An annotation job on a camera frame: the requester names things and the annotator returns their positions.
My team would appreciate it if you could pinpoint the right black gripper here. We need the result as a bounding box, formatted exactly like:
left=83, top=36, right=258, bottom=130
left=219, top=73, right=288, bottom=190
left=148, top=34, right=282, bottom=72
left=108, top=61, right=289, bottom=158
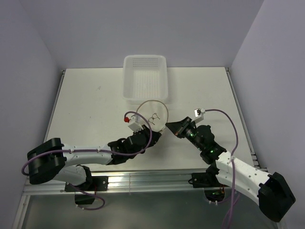
left=165, top=116, right=204, bottom=151

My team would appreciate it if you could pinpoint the mesh laundry bag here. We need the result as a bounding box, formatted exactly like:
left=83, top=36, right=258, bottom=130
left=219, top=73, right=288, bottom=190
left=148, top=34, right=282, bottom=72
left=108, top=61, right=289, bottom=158
left=136, top=100, right=169, bottom=133

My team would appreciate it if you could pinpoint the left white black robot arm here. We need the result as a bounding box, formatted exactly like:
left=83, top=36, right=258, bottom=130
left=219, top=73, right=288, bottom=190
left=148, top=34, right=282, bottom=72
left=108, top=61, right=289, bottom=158
left=21, top=125, right=162, bottom=190

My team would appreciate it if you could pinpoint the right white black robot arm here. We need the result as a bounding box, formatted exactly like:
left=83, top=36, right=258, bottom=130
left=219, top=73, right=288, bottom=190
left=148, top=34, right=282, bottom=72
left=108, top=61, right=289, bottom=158
left=166, top=117, right=295, bottom=222

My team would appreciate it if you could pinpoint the white plastic basket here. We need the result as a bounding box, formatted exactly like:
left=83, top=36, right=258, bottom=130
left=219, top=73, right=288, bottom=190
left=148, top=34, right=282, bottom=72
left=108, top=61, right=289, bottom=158
left=122, top=55, right=169, bottom=104

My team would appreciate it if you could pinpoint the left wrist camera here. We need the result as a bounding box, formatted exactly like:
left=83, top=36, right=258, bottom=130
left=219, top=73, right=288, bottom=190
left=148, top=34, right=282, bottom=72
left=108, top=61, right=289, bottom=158
left=124, top=114, right=143, bottom=133

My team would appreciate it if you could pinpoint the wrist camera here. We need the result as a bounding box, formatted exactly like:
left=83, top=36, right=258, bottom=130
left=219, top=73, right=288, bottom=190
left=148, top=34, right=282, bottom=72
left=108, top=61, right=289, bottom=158
left=124, top=114, right=143, bottom=133
left=192, top=108, right=205, bottom=124

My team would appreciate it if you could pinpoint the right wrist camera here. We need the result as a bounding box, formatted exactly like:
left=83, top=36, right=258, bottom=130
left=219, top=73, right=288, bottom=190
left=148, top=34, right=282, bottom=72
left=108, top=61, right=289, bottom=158
left=192, top=108, right=205, bottom=124

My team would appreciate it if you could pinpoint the aluminium mounting rail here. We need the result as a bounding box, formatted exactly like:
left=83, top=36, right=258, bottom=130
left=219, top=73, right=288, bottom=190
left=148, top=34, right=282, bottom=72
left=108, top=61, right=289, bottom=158
left=22, top=168, right=271, bottom=194

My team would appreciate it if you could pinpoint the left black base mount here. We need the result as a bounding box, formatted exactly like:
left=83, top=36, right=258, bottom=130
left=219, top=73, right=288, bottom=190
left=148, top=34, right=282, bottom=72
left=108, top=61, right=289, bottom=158
left=64, top=176, right=109, bottom=210

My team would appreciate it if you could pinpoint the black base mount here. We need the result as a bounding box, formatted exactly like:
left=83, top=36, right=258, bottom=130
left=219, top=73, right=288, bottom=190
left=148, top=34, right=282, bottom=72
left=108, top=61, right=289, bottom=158
left=64, top=176, right=109, bottom=210
left=188, top=172, right=225, bottom=203

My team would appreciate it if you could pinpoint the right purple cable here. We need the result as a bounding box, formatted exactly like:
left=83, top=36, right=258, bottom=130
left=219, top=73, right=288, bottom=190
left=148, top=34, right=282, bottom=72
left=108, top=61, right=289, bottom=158
left=204, top=108, right=240, bottom=229

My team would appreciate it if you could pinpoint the purple cable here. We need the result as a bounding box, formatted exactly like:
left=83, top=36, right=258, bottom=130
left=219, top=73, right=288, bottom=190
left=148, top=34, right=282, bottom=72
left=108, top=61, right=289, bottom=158
left=21, top=111, right=154, bottom=212
left=204, top=108, right=240, bottom=229

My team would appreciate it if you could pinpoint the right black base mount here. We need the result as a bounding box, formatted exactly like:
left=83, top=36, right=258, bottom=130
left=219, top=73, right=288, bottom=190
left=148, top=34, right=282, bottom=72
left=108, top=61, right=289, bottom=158
left=188, top=172, right=225, bottom=203

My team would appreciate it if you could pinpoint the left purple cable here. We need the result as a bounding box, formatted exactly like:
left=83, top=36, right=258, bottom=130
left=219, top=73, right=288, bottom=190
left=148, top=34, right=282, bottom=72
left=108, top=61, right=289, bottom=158
left=21, top=111, right=154, bottom=212

